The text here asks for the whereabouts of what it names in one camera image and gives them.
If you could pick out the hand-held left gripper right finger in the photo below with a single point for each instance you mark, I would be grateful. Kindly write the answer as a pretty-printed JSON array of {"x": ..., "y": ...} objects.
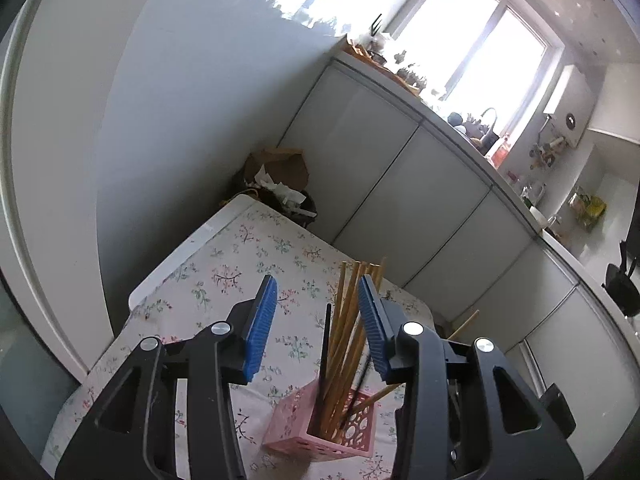
[{"x": 372, "y": 330}]

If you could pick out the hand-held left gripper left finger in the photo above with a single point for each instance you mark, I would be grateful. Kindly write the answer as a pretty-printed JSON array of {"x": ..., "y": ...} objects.
[{"x": 260, "y": 330}]

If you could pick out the bundle of wooden chopsticks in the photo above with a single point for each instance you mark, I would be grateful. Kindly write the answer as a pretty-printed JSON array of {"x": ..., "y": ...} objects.
[{"x": 345, "y": 320}]

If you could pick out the long black chopstick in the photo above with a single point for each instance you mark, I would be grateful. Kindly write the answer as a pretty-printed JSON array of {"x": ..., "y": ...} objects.
[{"x": 326, "y": 350}]

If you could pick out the thin black chopstick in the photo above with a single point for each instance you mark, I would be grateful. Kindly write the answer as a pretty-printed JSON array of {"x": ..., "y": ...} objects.
[{"x": 352, "y": 402}]

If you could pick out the wooden chopstick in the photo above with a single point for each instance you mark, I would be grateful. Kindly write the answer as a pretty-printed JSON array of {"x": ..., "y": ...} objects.
[{"x": 465, "y": 322}]

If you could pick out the pink plastic chopstick holder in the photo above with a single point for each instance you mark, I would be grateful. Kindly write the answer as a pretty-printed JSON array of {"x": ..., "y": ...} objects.
[{"x": 300, "y": 444}]

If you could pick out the hanging kitchen utensils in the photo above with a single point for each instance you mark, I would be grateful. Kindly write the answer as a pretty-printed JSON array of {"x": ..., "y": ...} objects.
[{"x": 547, "y": 150}]

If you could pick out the floral tablecloth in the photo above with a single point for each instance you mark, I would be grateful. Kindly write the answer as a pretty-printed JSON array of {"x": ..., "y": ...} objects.
[{"x": 210, "y": 280}]

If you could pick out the black trash bin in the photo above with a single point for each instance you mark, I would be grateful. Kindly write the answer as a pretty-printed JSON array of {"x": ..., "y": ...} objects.
[{"x": 310, "y": 205}]

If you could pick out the black wok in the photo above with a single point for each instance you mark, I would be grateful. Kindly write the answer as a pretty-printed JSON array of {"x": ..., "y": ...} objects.
[{"x": 622, "y": 285}]

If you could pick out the crumpled white paper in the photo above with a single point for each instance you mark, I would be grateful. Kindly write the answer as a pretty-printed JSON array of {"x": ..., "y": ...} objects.
[{"x": 282, "y": 192}]

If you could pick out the white kitchen base cabinets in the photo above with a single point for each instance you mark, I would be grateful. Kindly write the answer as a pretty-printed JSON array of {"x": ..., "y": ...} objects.
[{"x": 400, "y": 185}]

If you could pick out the brown paper bag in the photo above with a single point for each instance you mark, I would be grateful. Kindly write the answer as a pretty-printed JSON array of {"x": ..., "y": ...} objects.
[{"x": 282, "y": 167}]

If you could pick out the metal sink faucet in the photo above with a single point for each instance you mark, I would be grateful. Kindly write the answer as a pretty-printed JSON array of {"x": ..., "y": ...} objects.
[{"x": 552, "y": 221}]

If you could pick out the green yellow snack bag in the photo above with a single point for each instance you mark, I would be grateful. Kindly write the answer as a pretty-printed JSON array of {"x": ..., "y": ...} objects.
[{"x": 589, "y": 208}]

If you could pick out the metal kettle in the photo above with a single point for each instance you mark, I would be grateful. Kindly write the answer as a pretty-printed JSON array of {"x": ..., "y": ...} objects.
[{"x": 532, "y": 193}]

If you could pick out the red label bottle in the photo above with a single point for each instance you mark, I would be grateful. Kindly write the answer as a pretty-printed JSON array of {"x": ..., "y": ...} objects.
[{"x": 501, "y": 152}]

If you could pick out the dark pot with tools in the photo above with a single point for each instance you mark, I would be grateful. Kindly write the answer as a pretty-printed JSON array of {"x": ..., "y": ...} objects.
[{"x": 482, "y": 127}]

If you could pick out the white windowsill ornament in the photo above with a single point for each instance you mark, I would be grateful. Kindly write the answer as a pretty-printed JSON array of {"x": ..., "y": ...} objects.
[{"x": 372, "y": 40}]

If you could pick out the white water heater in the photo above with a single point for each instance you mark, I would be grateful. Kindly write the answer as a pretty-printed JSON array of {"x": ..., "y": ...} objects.
[{"x": 570, "y": 105}]

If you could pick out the kitchen window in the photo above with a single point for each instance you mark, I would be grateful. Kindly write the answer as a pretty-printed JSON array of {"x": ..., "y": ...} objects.
[{"x": 450, "y": 25}]

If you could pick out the white wall cabinet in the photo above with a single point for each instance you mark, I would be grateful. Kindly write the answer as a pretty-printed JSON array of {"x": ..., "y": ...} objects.
[{"x": 617, "y": 95}]

